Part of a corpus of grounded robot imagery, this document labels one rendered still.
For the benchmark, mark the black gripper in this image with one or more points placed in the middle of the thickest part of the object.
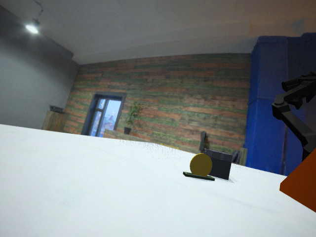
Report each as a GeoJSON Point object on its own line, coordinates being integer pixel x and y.
{"type": "Point", "coordinates": [297, 102]}

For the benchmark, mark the gold coin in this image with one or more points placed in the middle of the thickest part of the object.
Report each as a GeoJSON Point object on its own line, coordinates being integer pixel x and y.
{"type": "Point", "coordinates": [201, 164]}

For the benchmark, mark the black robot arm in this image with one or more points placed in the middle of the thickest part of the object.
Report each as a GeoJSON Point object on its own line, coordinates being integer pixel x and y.
{"type": "Point", "coordinates": [294, 88]}

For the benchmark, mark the dark green flat bar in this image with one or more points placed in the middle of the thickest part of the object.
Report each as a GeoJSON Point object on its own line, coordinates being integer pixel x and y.
{"type": "Point", "coordinates": [198, 176]}

